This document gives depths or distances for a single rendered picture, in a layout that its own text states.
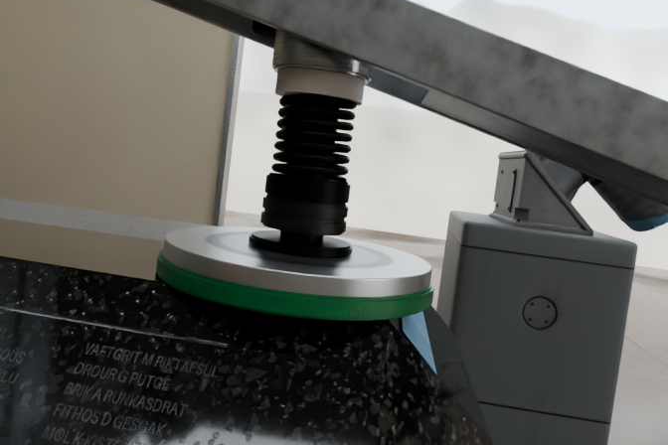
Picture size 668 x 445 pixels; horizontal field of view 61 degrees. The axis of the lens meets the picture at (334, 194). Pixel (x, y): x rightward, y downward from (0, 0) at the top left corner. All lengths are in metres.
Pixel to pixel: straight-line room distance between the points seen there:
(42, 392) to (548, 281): 1.19
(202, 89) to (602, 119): 5.41
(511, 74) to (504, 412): 1.17
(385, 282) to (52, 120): 6.07
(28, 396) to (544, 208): 1.24
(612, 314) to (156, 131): 4.95
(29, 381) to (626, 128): 0.42
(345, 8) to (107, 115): 5.72
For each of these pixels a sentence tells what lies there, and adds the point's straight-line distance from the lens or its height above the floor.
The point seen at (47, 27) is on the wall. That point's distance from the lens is 6.54.
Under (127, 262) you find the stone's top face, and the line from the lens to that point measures 0.49.
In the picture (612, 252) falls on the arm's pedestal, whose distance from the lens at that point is 1.47.
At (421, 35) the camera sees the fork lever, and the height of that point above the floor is 1.04.
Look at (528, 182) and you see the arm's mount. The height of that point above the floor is 0.96.
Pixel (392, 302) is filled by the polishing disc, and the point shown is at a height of 0.86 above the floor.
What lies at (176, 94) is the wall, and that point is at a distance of 5.82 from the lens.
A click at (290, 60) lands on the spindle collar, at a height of 1.02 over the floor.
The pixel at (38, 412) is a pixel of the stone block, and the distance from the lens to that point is 0.41.
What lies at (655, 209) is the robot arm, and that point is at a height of 0.93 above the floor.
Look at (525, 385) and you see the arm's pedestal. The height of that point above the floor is 0.48.
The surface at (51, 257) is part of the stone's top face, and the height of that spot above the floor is 0.85.
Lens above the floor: 0.94
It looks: 3 degrees down
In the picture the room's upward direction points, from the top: 7 degrees clockwise
